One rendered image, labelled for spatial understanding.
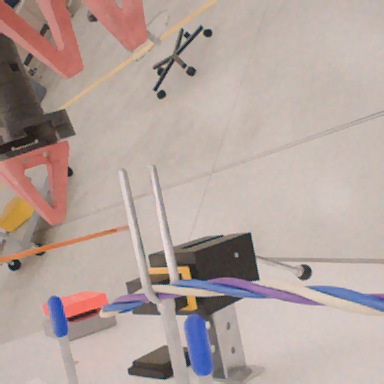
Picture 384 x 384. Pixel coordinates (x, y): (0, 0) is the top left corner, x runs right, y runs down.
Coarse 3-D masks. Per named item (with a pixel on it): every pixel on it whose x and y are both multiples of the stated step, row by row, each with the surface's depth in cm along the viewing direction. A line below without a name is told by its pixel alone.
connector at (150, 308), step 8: (136, 280) 33; (152, 280) 32; (160, 280) 32; (168, 280) 32; (128, 288) 33; (136, 288) 33; (184, 296) 33; (144, 304) 32; (152, 304) 32; (176, 304) 32; (184, 304) 33; (136, 312) 33; (144, 312) 33; (152, 312) 32; (160, 312) 32
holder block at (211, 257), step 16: (208, 240) 37; (224, 240) 35; (240, 240) 36; (160, 256) 35; (176, 256) 34; (192, 256) 33; (208, 256) 34; (224, 256) 35; (240, 256) 36; (192, 272) 33; (208, 272) 33; (224, 272) 35; (240, 272) 36; (256, 272) 37; (208, 304) 33; (224, 304) 34
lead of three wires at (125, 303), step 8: (128, 296) 24; (136, 296) 24; (144, 296) 24; (112, 304) 26; (120, 304) 25; (128, 304) 25; (136, 304) 24; (104, 312) 27; (112, 312) 26; (120, 312) 30
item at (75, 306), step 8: (72, 296) 58; (80, 296) 57; (88, 296) 56; (96, 296) 56; (104, 296) 56; (64, 304) 55; (72, 304) 54; (80, 304) 55; (88, 304) 55; (96, 304) 56; (104, 304) 56; (48, 312) 56; (72, 312) 54; (80, 312) 55; (88, 312) 56
